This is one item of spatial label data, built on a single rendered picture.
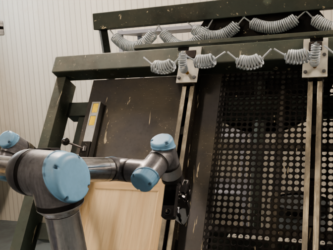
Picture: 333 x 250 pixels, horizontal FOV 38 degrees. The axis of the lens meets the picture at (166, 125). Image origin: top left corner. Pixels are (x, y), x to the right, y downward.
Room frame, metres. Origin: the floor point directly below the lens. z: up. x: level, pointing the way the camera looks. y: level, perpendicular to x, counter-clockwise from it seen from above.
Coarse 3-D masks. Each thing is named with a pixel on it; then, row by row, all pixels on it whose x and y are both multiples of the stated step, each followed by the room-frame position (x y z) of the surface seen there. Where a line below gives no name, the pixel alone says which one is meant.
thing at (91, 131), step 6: (96, 102) 2.41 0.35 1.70; (102, 108) 2.41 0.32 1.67; (90, 114) 2.38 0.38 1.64; (96, 114) 2.37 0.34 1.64; (96, 120) 2.35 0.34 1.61; (90, 126) 2.34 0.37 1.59; (96, 126) 2.34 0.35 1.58; (90, 132) 2.32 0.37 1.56; (96, 132) 2.34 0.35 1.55; (84, 138) 2.31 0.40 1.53; (90, 138) 2.30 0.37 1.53; (96, 138) 2.33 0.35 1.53; (90, 150) 2.27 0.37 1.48; (90, 156) 2.27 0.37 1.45
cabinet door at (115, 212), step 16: (96, 192) 2.16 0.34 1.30; (112, 192) 2.13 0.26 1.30; (128, 192) 2.10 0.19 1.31; (144, 192) 2.08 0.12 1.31; (160, 192) 2.05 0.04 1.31; (80, 208) 2.14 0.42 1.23; (96, 208) 2.12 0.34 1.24; (112, 208) 2.09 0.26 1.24; (128, 208) 2.06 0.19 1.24; (144, 208) 2.03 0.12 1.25; (160, 208) 2.01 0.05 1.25; (96, 224) 2.07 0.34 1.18; (112, 224) 2.05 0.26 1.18; (128, 224) 2.02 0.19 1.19; (144, 224) 2.00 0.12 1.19; (160, 224) 1.97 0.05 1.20; (96, 240) 2.03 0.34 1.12; (112, 240) 2.01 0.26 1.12; (128, 240) 1.98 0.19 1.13; (144, 240) 1.96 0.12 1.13
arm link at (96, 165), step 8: (16, 160) 1.13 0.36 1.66; (88, 160) 1.37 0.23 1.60; (96, 160) 1.40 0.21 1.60; (104, 160) 1.43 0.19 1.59; (112, 160) 1.46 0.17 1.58; (120, 160) 1.48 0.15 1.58; (8, 168) 1.13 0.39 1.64; (88, 168) 1.35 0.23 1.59; (96, 168) 1.38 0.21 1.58; (104, 168) 1.40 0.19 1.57; (112, 168) 1.44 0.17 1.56; (120, 168) 1.46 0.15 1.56; (8, 176) 1.13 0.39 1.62; (96, 176) 1.38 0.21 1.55; (104, 176) 1.41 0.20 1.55; (112, 176) 1.44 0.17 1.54; (120, 176) 1.46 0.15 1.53
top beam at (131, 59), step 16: (176, 48) 2.33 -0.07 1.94; (208, 48) 2.26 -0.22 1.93; (224, 48) 2.23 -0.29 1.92; (240, 48) 2.20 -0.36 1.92; (256, 48) 2.17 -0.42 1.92; (272, 48) 2.14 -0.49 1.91; (288, 48) 2.11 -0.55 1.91; (64, 64) 2.53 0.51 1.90; (80, 64) 2.49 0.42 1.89; (96, 64) 2.45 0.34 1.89; (112, 64) 2.42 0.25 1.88; (128, 64) 2.38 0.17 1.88; (144, 64) 2.35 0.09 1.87; (176, 64) 2.28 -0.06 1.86; (224, 64) 2.21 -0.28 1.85; (256, 64) 2.16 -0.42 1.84; (272, 64) 2.14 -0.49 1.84; (288, 64) 2.12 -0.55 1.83
